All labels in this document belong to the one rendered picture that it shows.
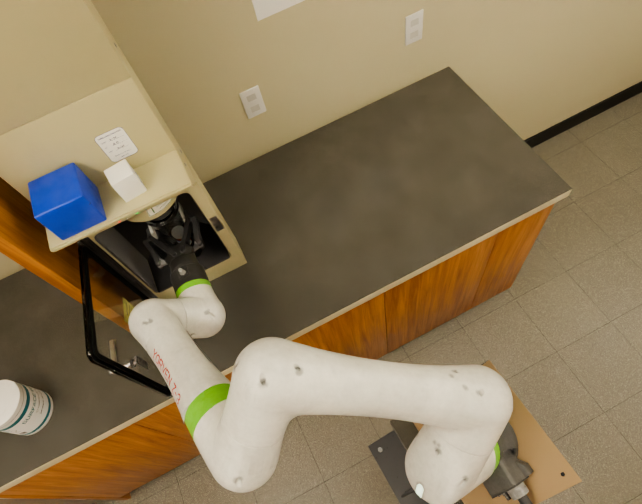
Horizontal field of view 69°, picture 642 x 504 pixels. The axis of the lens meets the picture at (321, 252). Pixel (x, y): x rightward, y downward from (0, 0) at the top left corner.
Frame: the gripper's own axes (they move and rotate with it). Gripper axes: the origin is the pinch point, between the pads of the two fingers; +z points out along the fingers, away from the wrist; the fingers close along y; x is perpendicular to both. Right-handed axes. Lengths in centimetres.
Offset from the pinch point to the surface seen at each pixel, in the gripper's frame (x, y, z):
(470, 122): 26, -108, 1
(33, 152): -45.1, 9.5, -9.8
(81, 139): -43.2, 0.7, -9.8
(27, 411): 15, 58, -28
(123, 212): -31.1, 1.2, -20.5
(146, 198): -31.0, -4.3, -19.7
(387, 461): 118, -26, -77
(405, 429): 26, -33, -79
